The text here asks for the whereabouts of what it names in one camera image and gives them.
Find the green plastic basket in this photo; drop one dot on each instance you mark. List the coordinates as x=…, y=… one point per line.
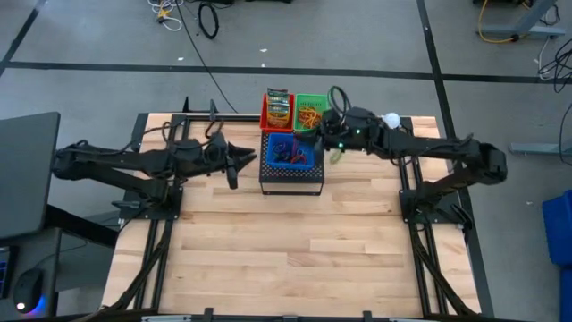
x=313, y=99

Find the red plastic basket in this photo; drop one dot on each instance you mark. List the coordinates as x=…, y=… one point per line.
x=263, y=121

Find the grey desk leg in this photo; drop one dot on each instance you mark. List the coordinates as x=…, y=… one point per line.
x=527, y=30

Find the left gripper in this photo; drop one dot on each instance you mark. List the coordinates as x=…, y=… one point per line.
x=216, y=154

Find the black computer mouse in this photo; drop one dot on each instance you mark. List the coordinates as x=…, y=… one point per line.
x=27, y=286

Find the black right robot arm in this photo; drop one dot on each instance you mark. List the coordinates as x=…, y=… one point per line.
x=447, y=146

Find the blue storage bin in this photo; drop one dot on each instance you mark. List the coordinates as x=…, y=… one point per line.
x=558, y=228
x=567, y=295

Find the black perforated metal shelf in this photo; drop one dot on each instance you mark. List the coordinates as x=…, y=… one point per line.
x=290, y=175

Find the orange rubber band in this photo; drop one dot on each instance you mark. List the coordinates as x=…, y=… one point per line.
x=308, y=118

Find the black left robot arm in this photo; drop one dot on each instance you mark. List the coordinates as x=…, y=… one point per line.
x=111, y=163

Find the white bulb lamp wooden base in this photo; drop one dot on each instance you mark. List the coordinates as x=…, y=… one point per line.
x=392, y=120

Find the grey desk foot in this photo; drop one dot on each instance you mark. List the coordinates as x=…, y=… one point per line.
x=536, y=148

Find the black keyboard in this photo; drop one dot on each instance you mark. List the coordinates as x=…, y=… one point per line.
x=3, y=273

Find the yellow rubber band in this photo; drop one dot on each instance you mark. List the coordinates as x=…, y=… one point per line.
x=310, y=109

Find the blue plastic basket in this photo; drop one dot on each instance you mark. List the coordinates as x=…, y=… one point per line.
x=290, y=138

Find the black bracket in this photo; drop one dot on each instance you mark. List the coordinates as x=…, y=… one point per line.
x=186, y=106
x=213, y=109

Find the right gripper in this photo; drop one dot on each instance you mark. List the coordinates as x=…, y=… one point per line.
x=357, y=127

